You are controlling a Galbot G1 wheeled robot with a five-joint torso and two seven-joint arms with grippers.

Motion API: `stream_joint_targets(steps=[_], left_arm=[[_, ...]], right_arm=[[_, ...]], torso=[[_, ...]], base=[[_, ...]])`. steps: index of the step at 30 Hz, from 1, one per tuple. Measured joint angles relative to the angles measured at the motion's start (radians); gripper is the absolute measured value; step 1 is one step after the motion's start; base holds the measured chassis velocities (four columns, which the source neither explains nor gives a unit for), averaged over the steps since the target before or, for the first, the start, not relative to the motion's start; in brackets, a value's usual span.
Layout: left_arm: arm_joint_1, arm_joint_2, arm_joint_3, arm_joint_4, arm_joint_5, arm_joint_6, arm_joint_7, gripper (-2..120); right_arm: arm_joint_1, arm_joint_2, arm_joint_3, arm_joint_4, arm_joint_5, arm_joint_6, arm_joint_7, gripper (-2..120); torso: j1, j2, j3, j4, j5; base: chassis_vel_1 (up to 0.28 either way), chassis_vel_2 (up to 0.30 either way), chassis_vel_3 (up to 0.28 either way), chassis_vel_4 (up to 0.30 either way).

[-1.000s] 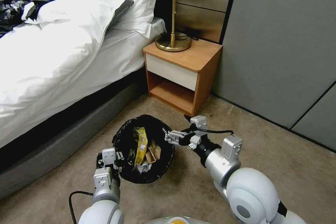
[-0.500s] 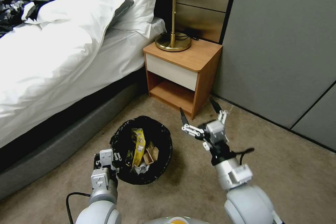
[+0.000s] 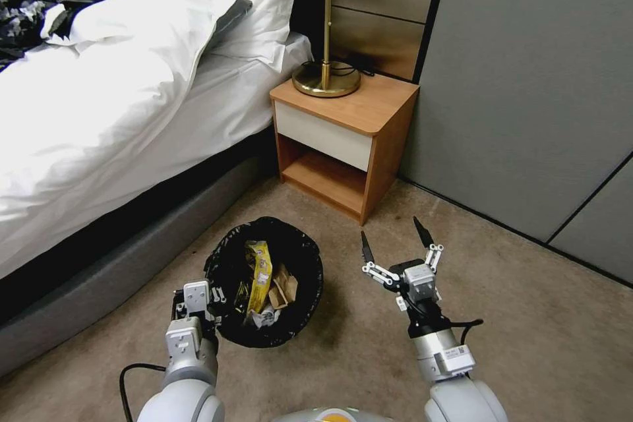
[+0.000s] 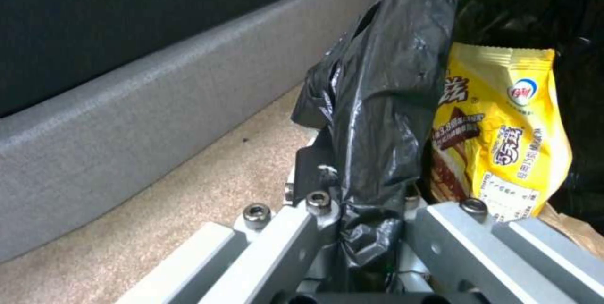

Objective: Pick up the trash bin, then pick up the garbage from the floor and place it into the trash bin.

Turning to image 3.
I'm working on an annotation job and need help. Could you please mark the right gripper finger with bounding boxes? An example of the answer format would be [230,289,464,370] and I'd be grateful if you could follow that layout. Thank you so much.
[413,216,444,274]
[359,229,392,287]

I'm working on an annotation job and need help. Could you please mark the round bin with black bag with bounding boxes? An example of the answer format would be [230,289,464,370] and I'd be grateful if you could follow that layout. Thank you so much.
[203,216,325,349]

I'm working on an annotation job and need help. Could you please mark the yellow snack wrapper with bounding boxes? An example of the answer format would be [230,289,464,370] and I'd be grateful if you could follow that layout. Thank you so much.
[244,239,276,315]

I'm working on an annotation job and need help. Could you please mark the crumpled white paper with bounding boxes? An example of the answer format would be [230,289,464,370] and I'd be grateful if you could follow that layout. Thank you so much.
[246,307,279,330]

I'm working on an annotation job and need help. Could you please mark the brown cardboard scrap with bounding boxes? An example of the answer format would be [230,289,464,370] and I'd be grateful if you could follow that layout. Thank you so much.
[266,263,301,310]

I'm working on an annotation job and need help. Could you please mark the white robot front shell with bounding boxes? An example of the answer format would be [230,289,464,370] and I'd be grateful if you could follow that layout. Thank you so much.
[269,407,378,422]

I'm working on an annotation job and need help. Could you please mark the wooden nightstand with white drawer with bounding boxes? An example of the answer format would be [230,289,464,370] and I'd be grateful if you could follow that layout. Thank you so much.
[269,78,421,227]

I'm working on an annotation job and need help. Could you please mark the brass lamp with white shade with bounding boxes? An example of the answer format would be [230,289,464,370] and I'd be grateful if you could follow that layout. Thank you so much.
[267,0,393,98]

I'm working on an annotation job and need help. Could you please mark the white mattress sheet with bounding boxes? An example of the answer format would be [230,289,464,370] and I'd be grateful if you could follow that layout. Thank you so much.
[183,30,316,173]

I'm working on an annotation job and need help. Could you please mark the white duvet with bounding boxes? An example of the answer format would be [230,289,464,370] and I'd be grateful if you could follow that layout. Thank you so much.
[0,0,278,280]

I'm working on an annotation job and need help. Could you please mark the wooden headboard panel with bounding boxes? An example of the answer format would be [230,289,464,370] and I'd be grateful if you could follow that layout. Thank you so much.
[295,0,440,82]

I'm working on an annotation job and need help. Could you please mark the white pillow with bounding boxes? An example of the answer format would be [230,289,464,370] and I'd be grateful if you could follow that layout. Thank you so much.
[175,0,301,68]

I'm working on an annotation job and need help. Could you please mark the black white patterned cloth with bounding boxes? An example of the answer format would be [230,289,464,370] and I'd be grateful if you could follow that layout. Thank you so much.
[0,0,152,73]

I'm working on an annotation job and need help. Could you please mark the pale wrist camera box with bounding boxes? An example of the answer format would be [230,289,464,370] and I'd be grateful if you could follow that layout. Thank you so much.
[403,263,440,301]
[183,281,212,318]

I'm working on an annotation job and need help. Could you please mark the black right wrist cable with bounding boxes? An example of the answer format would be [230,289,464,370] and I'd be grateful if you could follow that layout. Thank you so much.
[434,315,484,345]

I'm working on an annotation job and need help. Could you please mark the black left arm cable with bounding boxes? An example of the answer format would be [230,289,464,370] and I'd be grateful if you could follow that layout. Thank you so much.
[119,363,167,422]

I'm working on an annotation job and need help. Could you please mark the grey upholstered bed frame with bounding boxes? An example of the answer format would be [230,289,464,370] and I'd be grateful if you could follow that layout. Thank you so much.
[0,152,279,379]

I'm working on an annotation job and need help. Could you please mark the black lamp cable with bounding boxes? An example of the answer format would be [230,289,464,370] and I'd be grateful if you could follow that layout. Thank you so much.
[300,59,378,78]

